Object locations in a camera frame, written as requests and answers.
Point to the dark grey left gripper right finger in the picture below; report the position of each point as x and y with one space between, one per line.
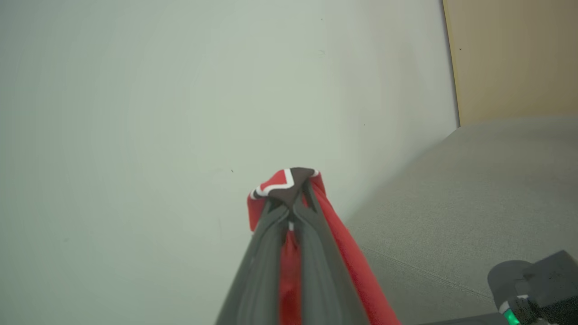
323 284

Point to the beige wooden panel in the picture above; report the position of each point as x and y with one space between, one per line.
515 58

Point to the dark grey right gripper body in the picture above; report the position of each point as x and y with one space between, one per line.
546 284

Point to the red sports shirt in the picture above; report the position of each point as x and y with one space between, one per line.
356 262

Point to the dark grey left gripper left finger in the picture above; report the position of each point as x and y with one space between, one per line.
257 280

